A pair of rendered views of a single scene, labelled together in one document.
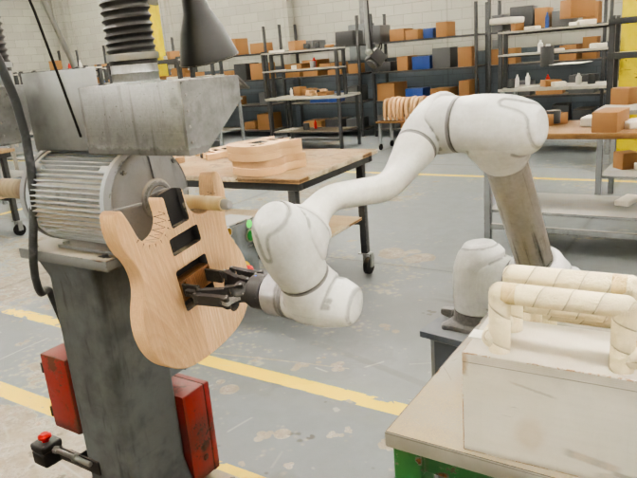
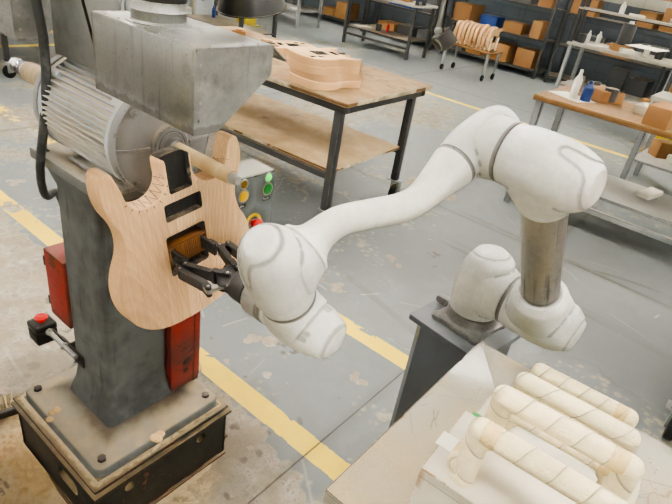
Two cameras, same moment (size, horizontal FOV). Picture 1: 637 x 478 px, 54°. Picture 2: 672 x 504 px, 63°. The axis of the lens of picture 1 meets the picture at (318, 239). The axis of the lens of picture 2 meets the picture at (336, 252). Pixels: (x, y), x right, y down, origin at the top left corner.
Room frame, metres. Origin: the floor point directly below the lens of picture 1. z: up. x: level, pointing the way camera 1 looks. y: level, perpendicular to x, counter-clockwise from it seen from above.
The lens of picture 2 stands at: (0.35, -0.05, 1.71)
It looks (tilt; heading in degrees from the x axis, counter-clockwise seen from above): 30 degrees down; 1
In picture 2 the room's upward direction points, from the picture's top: 10 degrees clockwise
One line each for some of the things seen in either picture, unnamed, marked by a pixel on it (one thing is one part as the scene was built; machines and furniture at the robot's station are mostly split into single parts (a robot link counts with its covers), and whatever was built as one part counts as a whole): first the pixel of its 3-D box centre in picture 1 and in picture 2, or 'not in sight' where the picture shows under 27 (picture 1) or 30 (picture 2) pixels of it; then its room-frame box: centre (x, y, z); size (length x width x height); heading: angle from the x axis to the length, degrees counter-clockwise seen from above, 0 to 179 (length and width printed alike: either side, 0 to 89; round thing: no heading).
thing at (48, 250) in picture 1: (98, 245); (109, 164); (1.65, 0.60, 1.11); 0.36 x 0.24 x 0.04; 56
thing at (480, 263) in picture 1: (482, 275); (485, 280); (1.82, -0.49, 0.87); 0.18 x 0.16 x 0.22; 50
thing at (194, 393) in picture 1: (173, 414); (164, 325); (1.78, 0.51, 0.49); 0.25 x 0.12 x 0.37; 56
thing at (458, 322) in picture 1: (473, 314); (465, 311); (1.84, -0.47, 0.73); 0.22 x 0.18 x 0.06; 49
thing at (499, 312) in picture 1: (499, 321); (471, 454); (0.87, -0.26, 1.15); 0.03 x 0.03 x 0.09
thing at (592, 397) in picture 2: not in sight; (582, 393); (1.17, -0.54, 1.04); 0.20 x 0.03 x 0.03; 59
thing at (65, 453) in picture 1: (66, 459); (57, 344); (1.64, 0.80, 0.46); 0.25 x 0.07 x 0.08; 56
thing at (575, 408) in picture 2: not in sight; (575, 408); (1.03, -0.46, 1.12); 0.20 x 0.03 x 0.03; 59
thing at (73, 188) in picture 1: (106, 195); (123, 119); (1.62, 0.54, 1.25); 0.41 x 0.27 x 0.26; 56
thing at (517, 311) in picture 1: (512, 302); (494, 420); (0.94, -0.30, 1.15); 0.03 x 0.03 x 0.09
